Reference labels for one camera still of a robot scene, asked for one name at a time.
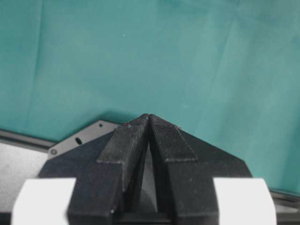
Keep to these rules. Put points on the green table cloth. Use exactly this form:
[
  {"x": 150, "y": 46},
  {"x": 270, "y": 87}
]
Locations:
[{"x": 225, "y": 71}]

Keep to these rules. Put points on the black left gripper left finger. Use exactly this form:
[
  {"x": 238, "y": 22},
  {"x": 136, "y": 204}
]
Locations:
[{"x": 108, "y": 171}]

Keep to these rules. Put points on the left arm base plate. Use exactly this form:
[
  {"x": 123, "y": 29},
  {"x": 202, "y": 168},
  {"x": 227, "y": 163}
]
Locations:
[{"x": 85, "y": 135}]

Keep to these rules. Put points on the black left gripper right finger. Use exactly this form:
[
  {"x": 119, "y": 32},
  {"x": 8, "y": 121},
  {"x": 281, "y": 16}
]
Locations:
[{"x": 184, "y": 168}]

